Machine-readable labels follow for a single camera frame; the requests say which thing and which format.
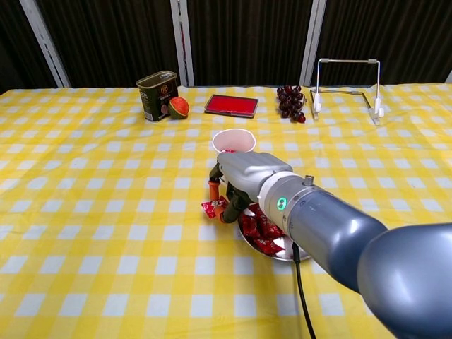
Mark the dark red grape bunch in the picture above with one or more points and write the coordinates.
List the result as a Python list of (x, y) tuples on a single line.
[(289, 102)]

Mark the metal bowl of red candies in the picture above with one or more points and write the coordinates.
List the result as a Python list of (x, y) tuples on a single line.
[(280, 257)]

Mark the white paper cup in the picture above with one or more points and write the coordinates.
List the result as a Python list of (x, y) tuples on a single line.
[(233, 139)]

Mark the black pleated curtain panel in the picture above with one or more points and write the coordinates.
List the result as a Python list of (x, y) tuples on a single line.
[(247, 35), (17, 42), (106, 35), (388, 28)]

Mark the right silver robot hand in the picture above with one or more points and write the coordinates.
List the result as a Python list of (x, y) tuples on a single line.
[(247, 169)]

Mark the silver partition post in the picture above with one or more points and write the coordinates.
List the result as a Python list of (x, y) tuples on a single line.
[(313, 42), (449, 77), (182, 42), (45, 42)]

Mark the red candy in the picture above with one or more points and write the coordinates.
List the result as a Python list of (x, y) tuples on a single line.
[(268, 245), (263, 215), (272, 229), (249, 226), (212, 206)]

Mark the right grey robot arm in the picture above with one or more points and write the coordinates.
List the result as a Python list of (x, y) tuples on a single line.
[(335, 226)]

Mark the yellow white checked tablecloth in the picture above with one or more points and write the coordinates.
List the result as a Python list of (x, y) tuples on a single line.
[(106, 212)]

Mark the red ink pad black frame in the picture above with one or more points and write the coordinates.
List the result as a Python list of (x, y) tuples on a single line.
[(231, 105)]

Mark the red green half fruit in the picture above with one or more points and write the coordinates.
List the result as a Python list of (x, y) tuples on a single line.
[(178, 107)]

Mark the dark green luncheon meat can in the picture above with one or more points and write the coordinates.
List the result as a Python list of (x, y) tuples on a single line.
[(155, 99)]

